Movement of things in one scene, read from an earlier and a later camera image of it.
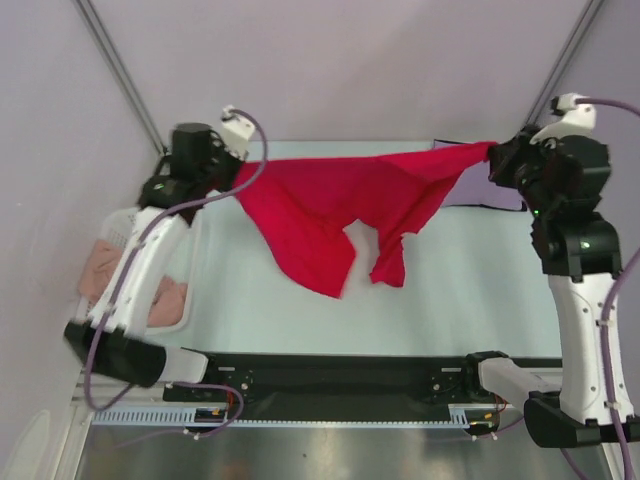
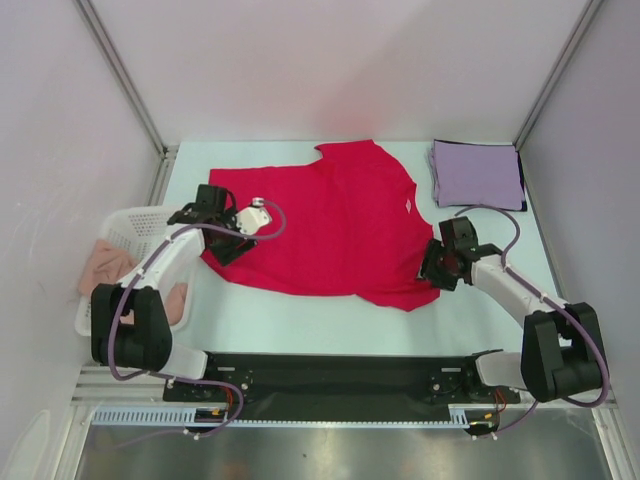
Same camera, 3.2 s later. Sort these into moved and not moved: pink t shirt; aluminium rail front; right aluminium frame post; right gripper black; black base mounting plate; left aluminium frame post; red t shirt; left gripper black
Moved: red t shirt; right gripper black; left gripper black
Not moved: aluminium rail front; black base mounting plate; right aluminium frame post; pink t shirt; left aluminium frame post
